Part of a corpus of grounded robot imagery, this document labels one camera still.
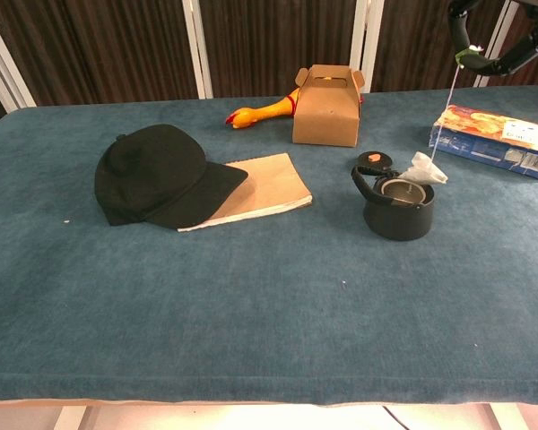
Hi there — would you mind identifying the blue tablecloth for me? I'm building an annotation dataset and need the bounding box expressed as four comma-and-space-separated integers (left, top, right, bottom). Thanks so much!
0, 84, 538, 408

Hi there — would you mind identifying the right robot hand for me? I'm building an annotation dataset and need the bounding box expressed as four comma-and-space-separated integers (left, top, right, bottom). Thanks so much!
446, 0, 538, 77

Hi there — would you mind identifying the tea bag with string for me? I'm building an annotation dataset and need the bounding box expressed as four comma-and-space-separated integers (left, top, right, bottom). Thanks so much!
401, 44, 484, 186

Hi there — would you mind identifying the black cable under table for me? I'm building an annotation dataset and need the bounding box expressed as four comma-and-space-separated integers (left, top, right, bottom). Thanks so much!
380, 405, 414, 430

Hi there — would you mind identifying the white partition frame post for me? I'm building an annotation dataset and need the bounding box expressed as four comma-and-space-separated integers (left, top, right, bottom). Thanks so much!
473, 0, 522, 89
349, 0, 386, 94
0, 6, 38, 111
181, 0, 214, 100

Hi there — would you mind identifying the brown kraft notebook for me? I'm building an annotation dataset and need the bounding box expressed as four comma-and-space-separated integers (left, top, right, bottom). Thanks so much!
177, 152, 314, 233

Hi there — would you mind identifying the black round lidded container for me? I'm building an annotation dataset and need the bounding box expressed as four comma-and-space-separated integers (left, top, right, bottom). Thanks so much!
351, 164, 436, 242

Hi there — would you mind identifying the cardboard gable box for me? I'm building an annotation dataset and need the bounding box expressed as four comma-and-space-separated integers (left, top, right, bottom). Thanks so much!
291, 64, 367, 148

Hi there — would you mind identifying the blue biscuit box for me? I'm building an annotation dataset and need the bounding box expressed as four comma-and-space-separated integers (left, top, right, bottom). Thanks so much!
428, 104, 538, 183

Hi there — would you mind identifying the black baseball cap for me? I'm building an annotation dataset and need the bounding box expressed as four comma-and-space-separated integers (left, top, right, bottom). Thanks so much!
93, 124, 249, 232

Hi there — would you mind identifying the yellow rubber chicken toy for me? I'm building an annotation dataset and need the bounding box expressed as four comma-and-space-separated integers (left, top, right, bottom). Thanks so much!
225, 88, 364, 131

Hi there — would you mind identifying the white table leg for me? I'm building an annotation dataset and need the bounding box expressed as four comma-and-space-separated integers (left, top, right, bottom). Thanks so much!
52, 405, 100, 430
486, 402, 524, 430

